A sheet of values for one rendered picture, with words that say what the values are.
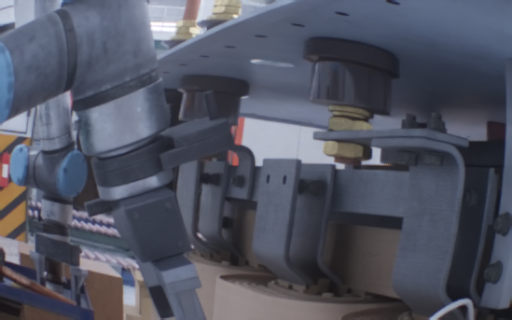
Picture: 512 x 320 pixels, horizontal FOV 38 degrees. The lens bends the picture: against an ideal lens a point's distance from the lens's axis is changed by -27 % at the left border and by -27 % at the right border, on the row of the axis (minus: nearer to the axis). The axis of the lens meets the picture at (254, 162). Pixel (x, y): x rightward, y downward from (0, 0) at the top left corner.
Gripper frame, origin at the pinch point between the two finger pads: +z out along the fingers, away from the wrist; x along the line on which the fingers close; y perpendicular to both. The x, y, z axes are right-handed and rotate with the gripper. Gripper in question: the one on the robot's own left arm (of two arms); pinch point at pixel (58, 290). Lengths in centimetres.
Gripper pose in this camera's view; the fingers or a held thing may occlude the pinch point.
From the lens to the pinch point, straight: 191.7
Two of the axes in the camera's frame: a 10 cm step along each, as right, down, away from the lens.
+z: -1.2, 9.9, -0.3
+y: 4.1, 0.8, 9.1
